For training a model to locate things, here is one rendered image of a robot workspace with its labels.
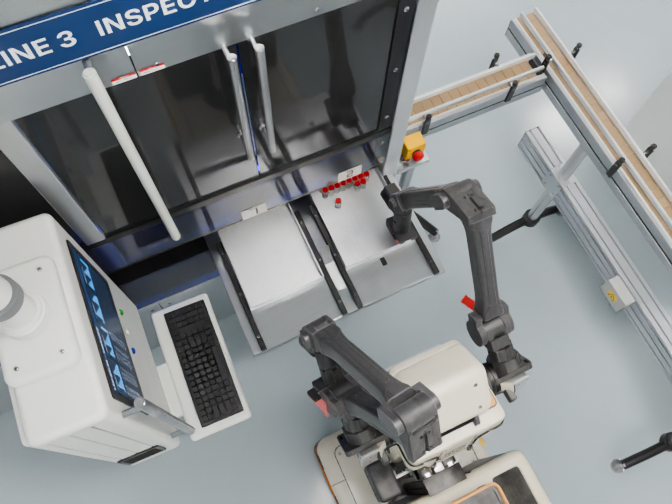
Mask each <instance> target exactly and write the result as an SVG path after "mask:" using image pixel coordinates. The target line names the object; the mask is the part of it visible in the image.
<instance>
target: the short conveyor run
mask: <svg viewBox="0 0 672 504"><path fill-rule="evenodd" d="M535 55H536V53H532V54H531V53H529V54H527V55H524V56H521V57H519V58H516V59H514V60H511V61H508V62H506V63H503V64H500V65H499V64H498V63H497V62H498V59H499V57H500V54H499V53H497V52H496V53H495V54H494V58H493V59H492V61H491V64H490V66H489V68H488V69H487V70H485V71H482V72H479V73H477V74H474V75H472V76H469V77H466V78H464V79H461V80H458V81H456V82H453V83H451V84H448V85H445V86H443V87H440V88H437V89H435V90H432V91H430V92H427V93H424V94H422V95H419V96H417V97H415V98H414V103H413V107H412V111H411V115H410V119H409V123H408V127H407V130H409V129H412V128H414V127H418V129H419V132H420V133H421V134H422V136H423V138H424V137H426V136H429V135H431V134H434V133H436V132H439V131H441V130H444V129H446V128H449V127H451V126H454V125H456V124H459V123H461V122H464V121H466V120H469V119H472V118H474V117H477V116H479V115H482V114H484V113H487V112H489V111H492V110H494V109H497V108H499V107H502V106H504V105H507V104H509V103H512V102H515V101H517V100H520V99H522V98H525V97H527V96H530V95H532V94H535V93H537V92H540V91H541V89H542V87H543V85H544V83H545V81H546V80H547V76H546V75H545V74H544V73H543V72H542V70H544V68H545V67H544V65H543V66H540V67H539V66H538V65H537V63H536V62H535V61H534V59H533V58H534V57H535Z"/></svg>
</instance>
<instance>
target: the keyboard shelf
mask: <svg viewBox="0 0 672 504"><path fill-rule="evenodd" d="M202 299H203V300H204V302H205V305H206V307H207V310H208V313H209V316H210V318H211V321H212V324H213V327H214V329H215V332H216V335H217V337H218V340H219V343H220V346H221V348H222V351H223V354H224V357H225V359H226V362H227V365H228V368H229V370H230V373H231V376H232V378H233V381H234V384H235V387H236V389H237V392H238V395H239V398H240V400H241V403H242V406H243V409H244V411H242V412H240V413H237V414H235V415H233V416H230V417H228V418H226V419H223V420H221V421H218V422H216V423H214V424H211V425H209V426H207V427H204V428H202V427H201V424H200V421H199V418H198V415H197V412H196V409H195V406H194V403H193V400H192V397H191V394H190V391H189V389H188V386H187V383H186V380H185V377H184V374H183V371H182V368H181V365H180V362H179V359H178V356H177V353H176V350H175V347H174V344H173V341H172V338H171V335H170V333H169V330H168V327H167V324H166V321H165V318H164V314H165V313H168V312H171V311H173V310H176V309H178V308H181V307H184V306H186V305H189V304H191V303H194V302H197V301H199V300H202ZM151 319H152V322H153V325H154V328H155V331H156V334H157V337H158V340H159V343H160V346H161V349H162V352H163V355H164V358H165V361H166V363H165V364H162V365H160V366H157V367H156V369H157V372H158V375H159V378H160V381H161V384H162V387H163V390H164V393H165V396H166V399H167V403H168V406H169V409H170V412H171V414H172V415H174V416H176V417H177V418H179V417H181V416H184V418H185V421H186V423H188V424H189V425H191V426H193V427H194V428H195V433H194V434H192V435H190V437H191V439H192V440H193V441H197V440H199V439H201V438H204V437H206V436H208V435H211V434H213V433H215V432H218V431H220V430H223V429H225V428H227V427H230V426H232V425H234V424H237V423H239V422H241V421H244V420H246V419H248V418H250V417H251V412H250V409H249V407H248V404H247V401H246V398H245V396H244V393H243V390H242V388H241V385H240V382H239V379H238V377H237V374H236V371H235V369H234V366H233V363H232V360H231V358H230V355H229V352H228V350H227V347H226V344H225V342H224V339H223V336H222V333H221V331H220V328H219V325H218V323H217V320H216V317H215V314H214V312H213V309H212V306H211V304H210V301H209V298H208V296H207V294H201V295H198V296H196V297H193V298H190V299H188V300H185V301H183V302H180V303H177V304H175V305H172V306H170V307H167V308H164V309H162V310H159V311H156V312H154V313H152V314H151Z"/></svg>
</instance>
